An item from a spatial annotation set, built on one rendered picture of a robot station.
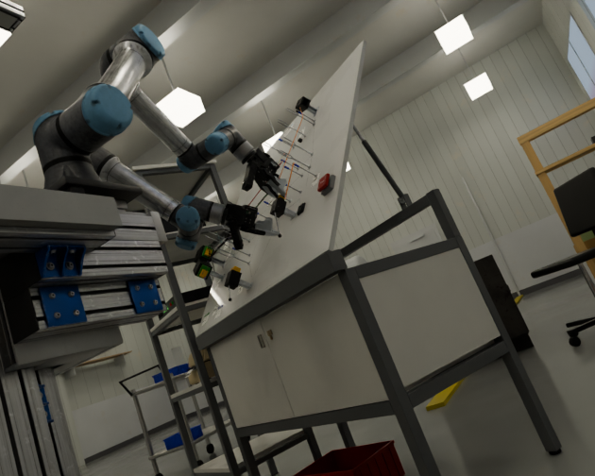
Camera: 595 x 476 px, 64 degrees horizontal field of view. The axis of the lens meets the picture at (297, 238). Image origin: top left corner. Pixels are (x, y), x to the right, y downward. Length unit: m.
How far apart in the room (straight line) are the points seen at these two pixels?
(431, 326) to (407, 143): 10.29
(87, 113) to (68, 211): 0.31
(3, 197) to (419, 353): 1.17
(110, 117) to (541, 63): 10.95
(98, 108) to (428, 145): 10.68
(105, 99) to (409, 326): 1.06
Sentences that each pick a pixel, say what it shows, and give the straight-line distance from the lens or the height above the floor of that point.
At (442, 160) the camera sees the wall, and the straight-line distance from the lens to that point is 11.51.
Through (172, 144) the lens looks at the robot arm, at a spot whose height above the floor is 1.44.
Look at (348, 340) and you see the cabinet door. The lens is 1.53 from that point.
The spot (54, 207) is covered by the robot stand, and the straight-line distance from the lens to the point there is 1.01.
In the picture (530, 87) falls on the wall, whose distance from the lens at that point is 11.62.
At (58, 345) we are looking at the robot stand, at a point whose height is 0.83.
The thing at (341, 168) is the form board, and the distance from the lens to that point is 1.63.
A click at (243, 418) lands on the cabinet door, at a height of 0.44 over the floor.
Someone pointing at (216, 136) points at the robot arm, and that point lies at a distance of 1.71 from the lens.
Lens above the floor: 0.62
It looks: 12 degrees up
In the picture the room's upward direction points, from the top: 22 degrees counter-clockwise
